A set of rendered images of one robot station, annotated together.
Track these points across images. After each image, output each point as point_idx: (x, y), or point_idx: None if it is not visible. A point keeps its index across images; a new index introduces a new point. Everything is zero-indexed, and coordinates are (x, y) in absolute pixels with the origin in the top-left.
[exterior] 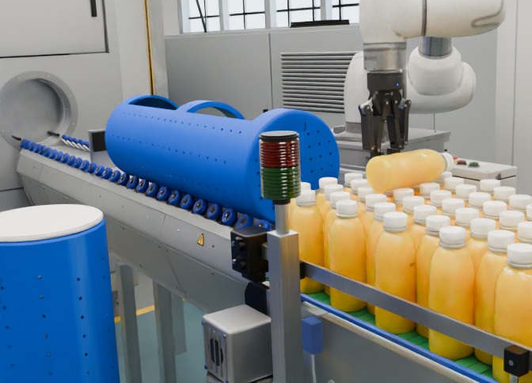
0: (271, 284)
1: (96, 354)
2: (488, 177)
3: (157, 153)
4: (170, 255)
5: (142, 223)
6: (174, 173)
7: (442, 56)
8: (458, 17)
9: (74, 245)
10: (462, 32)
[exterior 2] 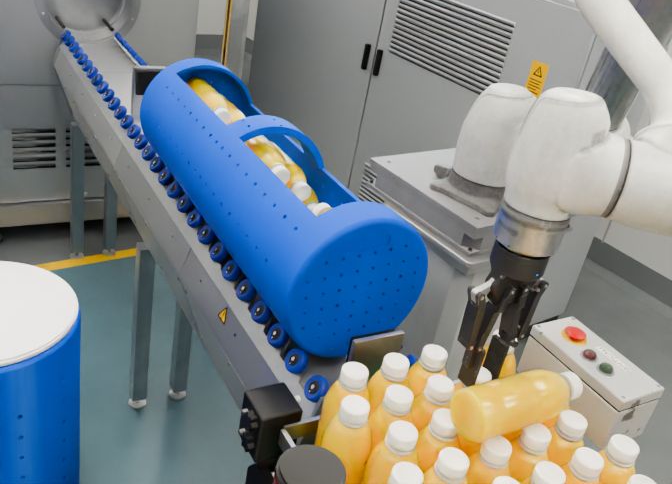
0: None
1: None
2: (622, 407)
3: (192, 179)
4: (188, 297)
5: (164, 238)
6: (207, 217)
7: None
8: (669, 218)
9: (16, 378)
10: (664, 235)
